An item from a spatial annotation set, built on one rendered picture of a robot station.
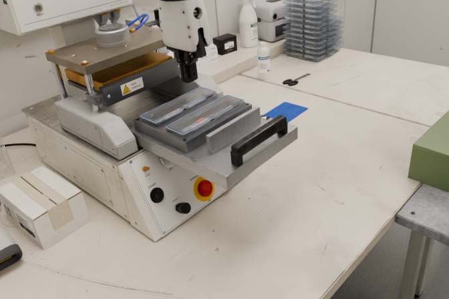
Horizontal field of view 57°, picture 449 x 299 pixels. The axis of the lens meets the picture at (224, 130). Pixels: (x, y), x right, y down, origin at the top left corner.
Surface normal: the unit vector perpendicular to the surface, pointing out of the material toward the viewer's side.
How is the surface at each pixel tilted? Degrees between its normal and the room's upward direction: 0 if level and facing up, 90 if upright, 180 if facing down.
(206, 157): 0
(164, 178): 65
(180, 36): 94
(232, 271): 0
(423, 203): 0
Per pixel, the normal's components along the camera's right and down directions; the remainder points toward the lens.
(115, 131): 0.41, -0.48
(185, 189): 0.63, -0.11
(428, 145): -0.05, -0.87
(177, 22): -0.64, 0.43
